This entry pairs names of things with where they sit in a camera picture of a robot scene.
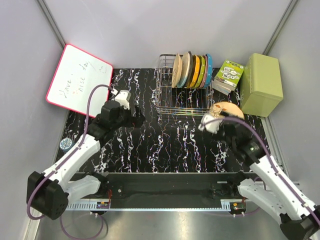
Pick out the beige leaf plate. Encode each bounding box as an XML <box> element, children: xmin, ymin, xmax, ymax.
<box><xmin>209</xmin><ymin>101</ymin><xmax>245</xmax><ymax>120</ymax></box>

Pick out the beige bird plate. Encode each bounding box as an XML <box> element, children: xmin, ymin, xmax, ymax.
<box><xmin>171</xmin><ymin>53</ymin><xmax>183</xmax><ymax>88</ymax></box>

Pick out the cream and blue plate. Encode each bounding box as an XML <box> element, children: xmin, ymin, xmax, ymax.
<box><xmin>177</xmin><ymin>51</ymin><xmax>192</xmax><ymax>88</ymax></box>

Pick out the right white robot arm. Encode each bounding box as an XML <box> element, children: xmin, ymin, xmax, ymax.
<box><xmin>206</xmin><ymin>116</ymin><xmax>320</xmax><ymax>240</ymax></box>

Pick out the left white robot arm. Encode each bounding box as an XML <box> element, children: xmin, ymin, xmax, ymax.
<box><xmin>26</xmin><ymin>100</ymin><xmax>146</xmax><ymax>220</ymax></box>

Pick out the blue plate in rack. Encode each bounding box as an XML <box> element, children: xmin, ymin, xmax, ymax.
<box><xmin>204</xmin><ymin>54</ymin><xmax>213</xmax><ymax>88</ymax></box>

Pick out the pink plate in rack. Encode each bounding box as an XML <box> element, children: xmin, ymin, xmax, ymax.
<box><xmin>200</xmin><ymin>53</ymin><xmax>210</xmax><ymax>88</ymax></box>

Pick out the green plate in rack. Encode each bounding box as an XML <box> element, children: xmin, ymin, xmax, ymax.
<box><xmin>194</xmin><ymin>55</ymin><xmax>206</xmax><ymax>89</ymax></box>

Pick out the yellow plate in rack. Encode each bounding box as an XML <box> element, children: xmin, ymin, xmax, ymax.
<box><xmin>188</xmin><ymin>55</ymin><xmax>201</xmax><ymax>88</ymax></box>

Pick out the blue patterned bottle cap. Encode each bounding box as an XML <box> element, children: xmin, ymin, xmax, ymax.
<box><xmin>59</xmin><ymin>137</ymin><xmax>75</xmax><ymax>153</ymax></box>

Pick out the pink-framed whiteboard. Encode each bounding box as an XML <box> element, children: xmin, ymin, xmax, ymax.
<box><xmin>46</xmin><ymin>44</ymin><xmax>113</xmax><ymax>115</ymax></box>

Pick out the green metal tin box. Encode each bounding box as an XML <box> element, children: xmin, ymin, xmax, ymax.
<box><xmin>240</xmin><ymin>53</ymin><xmax>284</xmax><ymax>118</ymax></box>

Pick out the black marble pattern mat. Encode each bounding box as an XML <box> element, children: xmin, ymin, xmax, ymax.
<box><xmin>79</xmin><ymin>68</ymin><xmax>248</xmax><ymax>173</ymax></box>

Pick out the green cover book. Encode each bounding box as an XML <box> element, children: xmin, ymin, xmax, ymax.
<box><xmin>211</xmin><ymin>59</ymin><xmax>245</xmax><ymax>95</ymax></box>

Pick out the right small circuit board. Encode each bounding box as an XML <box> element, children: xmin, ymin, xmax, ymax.
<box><xmin>231</xmin><ymin>202</ymin><xmax>247</xmax><ymax>212</ymax></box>

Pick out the small circuit board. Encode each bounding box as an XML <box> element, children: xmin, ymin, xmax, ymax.
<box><xmin>231</xmin><ymin>202</ymin><xmax>247</xmax><ymax>212</ymax></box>
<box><xmin>96</xmin><ymin>201</ymin><xmax>110</xmax><ymax>209</ymax></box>

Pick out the black base bar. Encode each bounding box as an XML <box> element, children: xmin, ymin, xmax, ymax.
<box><xmin>84</xmin><ymin>171</ymin><xmax>257</xmax><ymax>200</ymax></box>

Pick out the left small circuit board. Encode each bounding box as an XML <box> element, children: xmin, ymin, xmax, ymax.
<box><xmin>96</xmin><ymin>201</ymin><xmax>110</xmax><ymax>209</ymax></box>

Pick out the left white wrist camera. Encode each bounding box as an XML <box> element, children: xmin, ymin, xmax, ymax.
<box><xmin>111</xmin><ymin>88</ymin><xmax>131</xmax><ymax>110</ymax></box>

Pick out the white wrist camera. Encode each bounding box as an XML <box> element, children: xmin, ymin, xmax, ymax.
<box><xmin>111</xmin><ymin>88</ymin><xmax>131</xmax><ymax>110</ymax></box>
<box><xmin>198</xmin><ymin>113</ymin><xmax>223</xmax><ymax>134</ymax></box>

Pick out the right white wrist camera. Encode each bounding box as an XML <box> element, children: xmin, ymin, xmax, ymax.
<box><xmin>198</xmin><ymin>113</ymin><xmax>223</xmax><ymax>134</ymax></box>

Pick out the metal wire dish rack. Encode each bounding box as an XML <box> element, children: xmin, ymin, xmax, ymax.
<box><xmin>155</xmin><ymin>54</ymin><xmax>214</xmax><ymax>116</ymax></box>

